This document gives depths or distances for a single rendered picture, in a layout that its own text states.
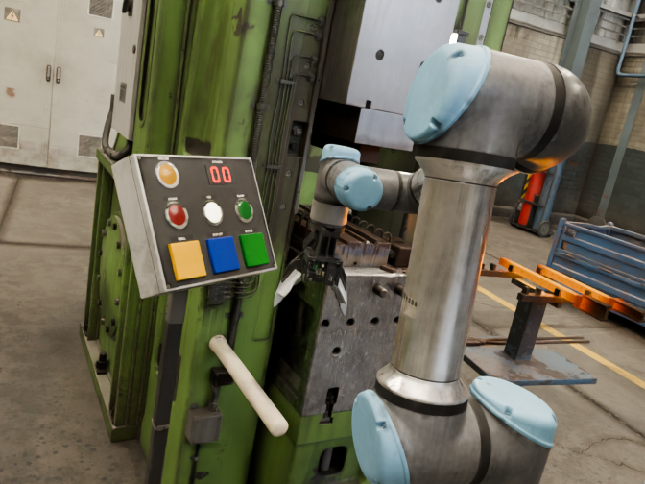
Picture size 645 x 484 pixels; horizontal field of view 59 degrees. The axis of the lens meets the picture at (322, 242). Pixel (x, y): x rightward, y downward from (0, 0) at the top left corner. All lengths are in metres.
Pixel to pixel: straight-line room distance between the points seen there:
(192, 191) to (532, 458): 0.83
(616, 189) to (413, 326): 10.12
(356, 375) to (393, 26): 1.00
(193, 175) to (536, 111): 0.79
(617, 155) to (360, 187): 9.95
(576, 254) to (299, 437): 4.13
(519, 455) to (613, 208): 10.02
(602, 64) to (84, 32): 7.98
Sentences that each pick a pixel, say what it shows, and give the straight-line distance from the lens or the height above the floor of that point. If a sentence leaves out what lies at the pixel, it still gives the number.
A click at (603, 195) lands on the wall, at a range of 10.90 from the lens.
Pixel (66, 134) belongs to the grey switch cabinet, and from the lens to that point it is 6.77.
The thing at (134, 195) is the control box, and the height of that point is 1.12.
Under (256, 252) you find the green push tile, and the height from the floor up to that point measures 1.00.
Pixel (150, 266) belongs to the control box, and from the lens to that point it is 1.17.
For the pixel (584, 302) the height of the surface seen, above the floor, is 0.96.
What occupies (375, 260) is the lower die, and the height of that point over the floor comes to 0.94.
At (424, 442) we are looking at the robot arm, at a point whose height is 1.01.
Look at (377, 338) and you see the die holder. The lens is 1.76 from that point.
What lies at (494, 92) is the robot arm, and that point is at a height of 1.41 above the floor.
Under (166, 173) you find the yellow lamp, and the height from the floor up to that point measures 1.17.
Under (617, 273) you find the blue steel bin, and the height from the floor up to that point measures 0.43.
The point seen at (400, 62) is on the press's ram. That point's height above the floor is 1.50.
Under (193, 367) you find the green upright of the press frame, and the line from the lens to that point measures 1.77.
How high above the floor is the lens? 1.38
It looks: 14 degrees down
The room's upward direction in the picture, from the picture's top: 11 degrees clockwise
